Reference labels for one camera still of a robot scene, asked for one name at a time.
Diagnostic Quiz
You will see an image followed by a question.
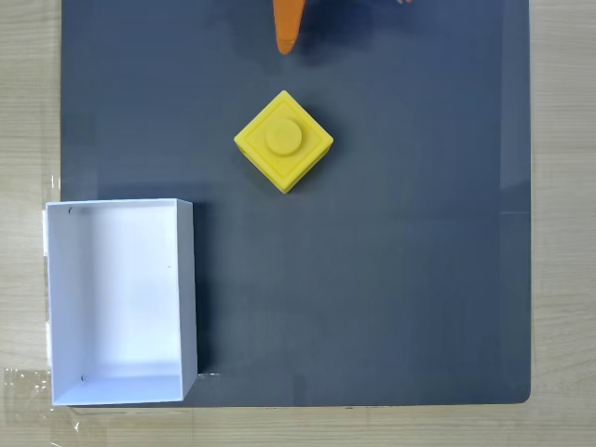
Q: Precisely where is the yellow cube block with stud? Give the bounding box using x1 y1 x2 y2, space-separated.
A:
233 89 335 195

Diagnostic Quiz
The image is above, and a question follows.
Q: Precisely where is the white open cardboard box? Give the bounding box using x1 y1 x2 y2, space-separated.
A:
44 197 199 407

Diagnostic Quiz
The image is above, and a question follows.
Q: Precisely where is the dark grey table mat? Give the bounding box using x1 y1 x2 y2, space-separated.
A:
60 0 533 409

